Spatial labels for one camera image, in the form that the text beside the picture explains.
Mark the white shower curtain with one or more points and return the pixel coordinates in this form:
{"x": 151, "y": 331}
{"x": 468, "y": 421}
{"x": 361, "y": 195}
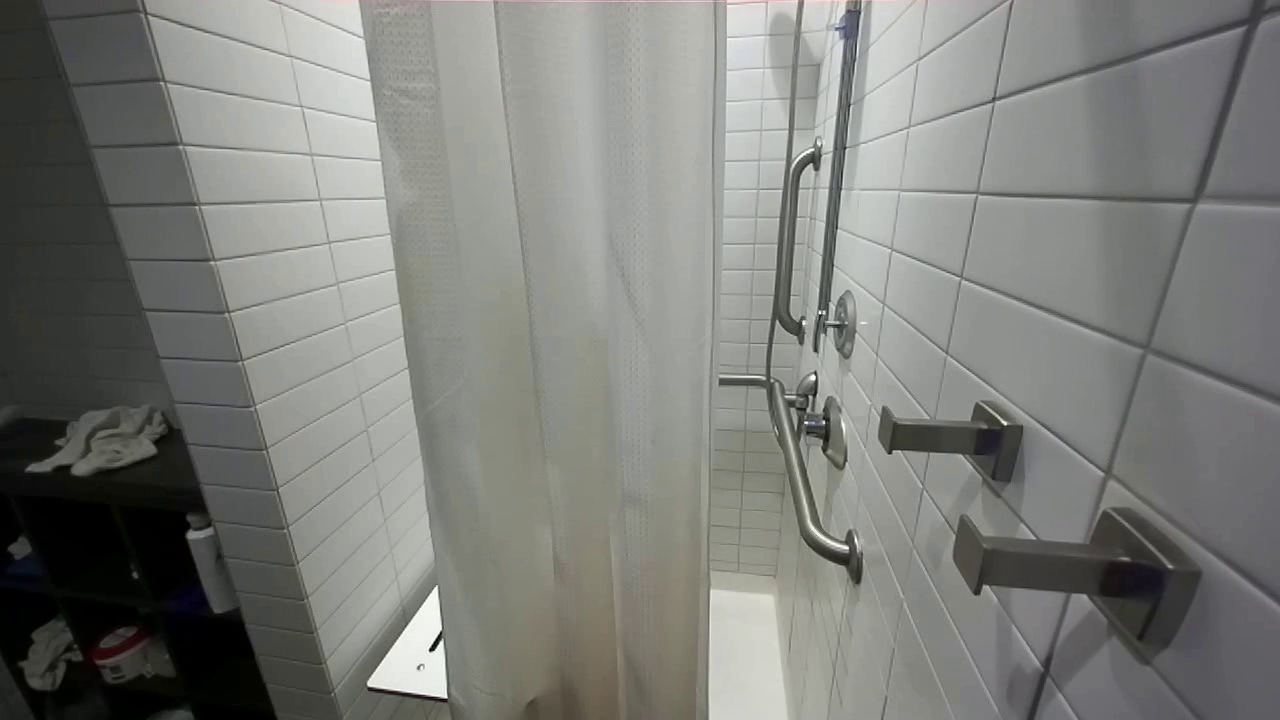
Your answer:
{"x": 561, "y": 360}

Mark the short vertical metal grab bar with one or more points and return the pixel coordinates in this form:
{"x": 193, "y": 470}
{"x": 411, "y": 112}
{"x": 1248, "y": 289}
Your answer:
{"x": 787, "y": 242}

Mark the metal shower valve with lever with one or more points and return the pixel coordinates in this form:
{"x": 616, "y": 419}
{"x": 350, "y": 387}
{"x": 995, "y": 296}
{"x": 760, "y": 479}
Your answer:
{"x": 826, "y": 427}

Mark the round metal shower valve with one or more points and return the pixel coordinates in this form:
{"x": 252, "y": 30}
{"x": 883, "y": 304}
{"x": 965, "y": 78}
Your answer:
{"x": 840, "y": 326}

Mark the long angled metal grab bar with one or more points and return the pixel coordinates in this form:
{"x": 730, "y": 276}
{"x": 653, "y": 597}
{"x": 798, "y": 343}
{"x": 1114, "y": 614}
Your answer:
{"x": 803, "y": 492}

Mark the tall metal shower slide bar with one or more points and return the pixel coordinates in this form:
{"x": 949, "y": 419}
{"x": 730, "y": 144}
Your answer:
{"x": 839, "y": 174}

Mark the white slotted shower bench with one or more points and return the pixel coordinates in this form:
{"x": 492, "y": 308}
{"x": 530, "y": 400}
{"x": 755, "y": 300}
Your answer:
{"x": 412, "y": 660}

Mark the white plastic bottle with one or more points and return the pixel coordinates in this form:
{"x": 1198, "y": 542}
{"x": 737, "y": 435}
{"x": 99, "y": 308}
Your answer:
{"x": 211, "y": 566}

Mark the crumpled white towel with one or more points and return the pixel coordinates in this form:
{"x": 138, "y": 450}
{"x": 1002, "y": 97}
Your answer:
{"x": 100, "y": 437}

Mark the dark cubby shelf unit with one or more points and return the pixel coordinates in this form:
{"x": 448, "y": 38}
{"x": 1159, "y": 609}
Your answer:
{"x": 120, "y": 526}

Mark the red and white container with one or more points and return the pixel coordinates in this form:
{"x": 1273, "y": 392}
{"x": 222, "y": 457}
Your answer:
{"x": 127, "y": 653}

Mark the small white cloth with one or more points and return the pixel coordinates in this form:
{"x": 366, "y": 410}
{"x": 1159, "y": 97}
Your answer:
{"x": 51, "y": 653}

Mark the small square metal wall hook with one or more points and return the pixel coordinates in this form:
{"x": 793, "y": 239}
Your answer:
{"x": 955, "y": 435}

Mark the large square metal wall hook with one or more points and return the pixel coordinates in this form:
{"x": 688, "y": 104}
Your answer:
{"x": 1083, "y": 566}

